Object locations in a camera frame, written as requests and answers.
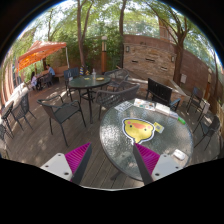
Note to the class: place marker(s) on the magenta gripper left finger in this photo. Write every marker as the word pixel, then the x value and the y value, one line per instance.
pixel 70 166

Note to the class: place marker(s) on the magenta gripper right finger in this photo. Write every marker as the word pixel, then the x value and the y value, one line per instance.
pixel 153 166

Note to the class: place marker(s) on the white computer mouse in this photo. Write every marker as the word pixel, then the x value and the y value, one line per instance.
pixel 179 154

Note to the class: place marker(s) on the yellow duck mouse pad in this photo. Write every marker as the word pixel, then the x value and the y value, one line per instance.
pixel 138 130

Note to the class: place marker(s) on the small yellow card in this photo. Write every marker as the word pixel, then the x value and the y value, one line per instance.
pixel 159 128

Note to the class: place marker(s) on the round glass patio table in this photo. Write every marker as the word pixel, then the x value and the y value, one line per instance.
pixel 119 148

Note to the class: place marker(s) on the green marker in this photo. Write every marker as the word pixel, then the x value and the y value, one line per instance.
pixel 181 120

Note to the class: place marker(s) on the white book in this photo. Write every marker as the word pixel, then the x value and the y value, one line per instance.
pixel 162 109

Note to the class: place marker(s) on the dark metal armchair left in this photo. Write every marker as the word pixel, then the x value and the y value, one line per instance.
pixel 60 113

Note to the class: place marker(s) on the illustrated paper sheet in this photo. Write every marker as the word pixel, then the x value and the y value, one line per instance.
pixel 144 104

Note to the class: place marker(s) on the printed white paper sheet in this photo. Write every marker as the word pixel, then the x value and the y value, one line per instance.
pixel 123 106

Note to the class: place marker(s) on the dark chair right edge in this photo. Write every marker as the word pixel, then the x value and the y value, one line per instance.
pixel 208 130

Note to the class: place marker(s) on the black slatted bench chair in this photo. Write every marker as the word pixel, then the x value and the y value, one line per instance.
pixel 162 94

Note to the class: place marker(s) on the grey wicker chair near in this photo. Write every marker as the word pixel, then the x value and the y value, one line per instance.
pixel 125 91

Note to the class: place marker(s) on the grey wicker chair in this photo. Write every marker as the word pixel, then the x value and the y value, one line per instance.
pixel 125 91
pixel 117 76

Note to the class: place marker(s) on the dark chair far left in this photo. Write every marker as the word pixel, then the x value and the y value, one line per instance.
pixel 18 110

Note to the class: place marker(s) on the dark chair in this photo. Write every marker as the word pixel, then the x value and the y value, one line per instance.
pixel 197 100
pixel 18 110

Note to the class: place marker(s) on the dark chair right back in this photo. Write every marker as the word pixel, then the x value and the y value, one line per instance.
pixel 197 100

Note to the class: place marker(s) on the far round glass table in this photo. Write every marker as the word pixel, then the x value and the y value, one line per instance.
pixel 88 83

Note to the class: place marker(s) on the blue chair behind far table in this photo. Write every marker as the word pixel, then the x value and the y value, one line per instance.
pixel 70 74

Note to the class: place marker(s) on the plastic water bottle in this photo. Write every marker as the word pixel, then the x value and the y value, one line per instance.
pixel 94 74

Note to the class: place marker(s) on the seated person in blue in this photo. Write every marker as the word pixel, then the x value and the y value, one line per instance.
pixel 50 70

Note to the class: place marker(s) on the seated person in white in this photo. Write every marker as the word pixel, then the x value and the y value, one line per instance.
pixel 33 81

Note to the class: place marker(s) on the grey wicker chair far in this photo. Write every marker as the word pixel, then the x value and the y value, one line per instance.
pixel 117 76

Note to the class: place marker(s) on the orange patio umbrella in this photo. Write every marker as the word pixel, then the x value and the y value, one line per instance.
pixel 37 52

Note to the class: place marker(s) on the wooden lamp post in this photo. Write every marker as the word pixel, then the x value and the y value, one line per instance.
pixel 103 54

